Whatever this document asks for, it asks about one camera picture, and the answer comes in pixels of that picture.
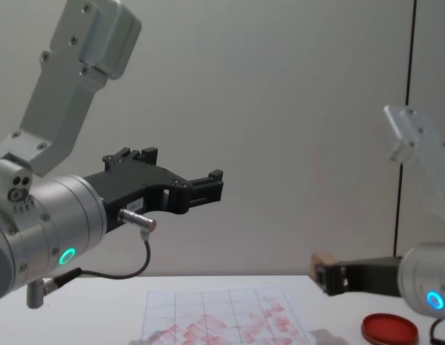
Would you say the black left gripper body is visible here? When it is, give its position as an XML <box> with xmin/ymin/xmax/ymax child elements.
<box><xmin>83</xmin><ymin>160</ymin><xmax>180</xmax><ymax>235</ymax></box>

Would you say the thin dark wrist cable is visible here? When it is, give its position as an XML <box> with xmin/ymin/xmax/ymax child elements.
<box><xmin>26</xmin><ymin>208</ymin><xmax>159</xmax><ymax>309</ymax></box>
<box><xmin>429</xmin><ymin>317</ymin><xmax>445</xmax><ymax>345</ymax></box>

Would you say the small wooden stamp block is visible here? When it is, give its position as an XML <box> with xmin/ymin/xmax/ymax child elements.
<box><xmin>310</xmin><ymin>251</ymin><xmax>339</xmax><ymax>278</ymax></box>

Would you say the thin dark right wrist cable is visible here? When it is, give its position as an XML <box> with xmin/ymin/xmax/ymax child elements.
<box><xmin>429</xmin><ymin>317</ymin><xmax>445</xmax><ymax>345</ymax></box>

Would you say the grid paper with red stamps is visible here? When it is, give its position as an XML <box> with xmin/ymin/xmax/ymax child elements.
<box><xmin>129</xmin><ymin>285</ymin><xmax>313</xmax><ymax>345</ymax></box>

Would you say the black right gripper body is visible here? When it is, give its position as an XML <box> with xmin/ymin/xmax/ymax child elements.
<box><xmin>344</xmin><ymin>255</ymin><xmax>405</xmax><ymax>298</ymax></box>

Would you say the thin dark left wrist cable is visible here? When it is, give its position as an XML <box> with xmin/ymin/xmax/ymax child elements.
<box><xmin>26</xmin><ymin>208</ymin><xmax>159</xmax><ymax>309</ymax></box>

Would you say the round red ink pad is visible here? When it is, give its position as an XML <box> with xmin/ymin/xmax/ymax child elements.
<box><xmin>361</xmin><ymin>312</ymin><xmax>420</xmax><ymax>344</ymax></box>

